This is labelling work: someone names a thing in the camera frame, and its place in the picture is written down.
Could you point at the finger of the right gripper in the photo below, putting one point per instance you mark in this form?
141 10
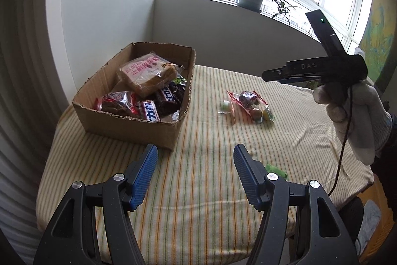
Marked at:
302 80
279 74

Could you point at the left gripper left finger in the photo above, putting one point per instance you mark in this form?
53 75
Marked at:
71 236

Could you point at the red clear snack bag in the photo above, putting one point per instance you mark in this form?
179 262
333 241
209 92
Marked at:
248 100

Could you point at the yellow jelly cup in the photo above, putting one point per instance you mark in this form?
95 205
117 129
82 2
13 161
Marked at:
268 115

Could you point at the brown jelly cup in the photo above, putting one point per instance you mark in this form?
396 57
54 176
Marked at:
256 115

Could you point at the clear green candy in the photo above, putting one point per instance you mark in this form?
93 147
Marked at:
225 107

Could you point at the black white candy packet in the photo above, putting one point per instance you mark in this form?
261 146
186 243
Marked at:
178 86

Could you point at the small Snickers bar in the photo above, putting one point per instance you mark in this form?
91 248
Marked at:
165 102

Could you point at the bagged sliced bread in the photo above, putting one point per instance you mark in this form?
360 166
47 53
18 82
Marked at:
148 73

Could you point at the large Snickers bar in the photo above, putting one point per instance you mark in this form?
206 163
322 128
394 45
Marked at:
148 111

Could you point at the red clear dates bag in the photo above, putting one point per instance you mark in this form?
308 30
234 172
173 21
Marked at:
120 103

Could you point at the white gloved right hand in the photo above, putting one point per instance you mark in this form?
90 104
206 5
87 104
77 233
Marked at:
360 118

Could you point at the brown cardboard box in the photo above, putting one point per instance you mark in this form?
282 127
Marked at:
164 133

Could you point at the striped yellow tablecloth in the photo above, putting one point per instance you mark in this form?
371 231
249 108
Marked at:
195 210

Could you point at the white radiator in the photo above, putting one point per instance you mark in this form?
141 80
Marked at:
29 114

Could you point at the green yellow wall map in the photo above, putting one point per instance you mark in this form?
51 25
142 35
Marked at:
379 43

